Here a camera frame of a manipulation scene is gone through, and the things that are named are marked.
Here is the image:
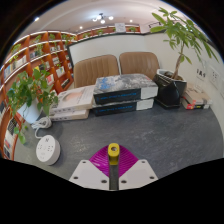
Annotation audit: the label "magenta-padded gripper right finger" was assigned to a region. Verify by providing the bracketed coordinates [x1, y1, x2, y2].
[118, 146, 159, 191]

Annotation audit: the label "leafy plant in white pot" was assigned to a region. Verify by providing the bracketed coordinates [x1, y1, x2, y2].
[6, 68, 59, 146]

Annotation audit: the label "orange wooden shelf unit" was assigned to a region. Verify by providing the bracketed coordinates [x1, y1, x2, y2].
[0, 23, 141, 161]

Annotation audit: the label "white power strip cable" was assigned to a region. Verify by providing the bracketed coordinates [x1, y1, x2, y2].
[30, 116, 54, 139]

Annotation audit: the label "white partition with black edge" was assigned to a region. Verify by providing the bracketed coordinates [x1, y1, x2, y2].
[66, 29, 224, 111]

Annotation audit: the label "round white power strip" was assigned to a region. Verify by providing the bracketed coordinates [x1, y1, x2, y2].
[35, 134, 62, 166]

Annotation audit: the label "small stack of books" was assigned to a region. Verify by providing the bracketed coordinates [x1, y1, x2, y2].
[181, 87, 213, 111]

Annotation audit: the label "plain white book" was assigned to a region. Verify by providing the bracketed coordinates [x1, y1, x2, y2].
[48, 109, 90, 122]

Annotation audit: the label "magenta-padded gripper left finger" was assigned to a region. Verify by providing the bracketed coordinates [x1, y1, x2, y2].
[68, 145, 111, 191]

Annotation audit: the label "round-bulb ceiling chandelier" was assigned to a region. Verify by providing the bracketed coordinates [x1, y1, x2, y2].
[92, 13, 114, 25]

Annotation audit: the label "recessed ceiling lights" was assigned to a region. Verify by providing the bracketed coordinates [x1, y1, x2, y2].
[33, 16, 136, 31]

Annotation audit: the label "white book with pink cover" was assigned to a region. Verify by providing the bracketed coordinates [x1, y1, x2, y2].
[49, 84, 96, 114]

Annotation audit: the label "tall plant in black pot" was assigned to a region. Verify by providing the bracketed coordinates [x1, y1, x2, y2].
[149, 7, 221, 109]

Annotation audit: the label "brown padded chair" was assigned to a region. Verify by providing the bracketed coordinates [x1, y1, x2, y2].
[73, 54, 120, 89]
[118, 51, 161, 81]

